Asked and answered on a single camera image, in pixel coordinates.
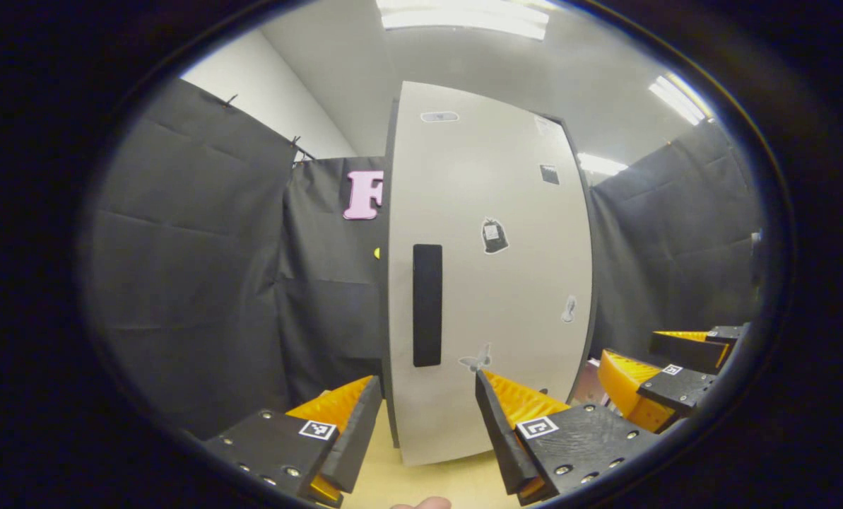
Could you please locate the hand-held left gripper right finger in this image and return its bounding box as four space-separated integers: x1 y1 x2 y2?
475 369 661 506

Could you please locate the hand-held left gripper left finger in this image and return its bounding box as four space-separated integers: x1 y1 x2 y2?
204 375 384 508

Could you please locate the beige cabinet door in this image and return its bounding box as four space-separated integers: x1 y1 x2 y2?
387 81 595 467

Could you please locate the black door handle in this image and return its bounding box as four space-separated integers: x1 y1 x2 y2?
413 244 443 368

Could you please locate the small ceiling light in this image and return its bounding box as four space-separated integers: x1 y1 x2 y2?
578 153 628 177

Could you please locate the black backdrop cloth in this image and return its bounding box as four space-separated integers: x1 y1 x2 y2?
86 76 761 439

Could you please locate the long ceiling light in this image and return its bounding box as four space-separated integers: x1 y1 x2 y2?
647 73 713 127

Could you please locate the large ceiling light panel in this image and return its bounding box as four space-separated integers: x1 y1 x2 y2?
375 0 550 41

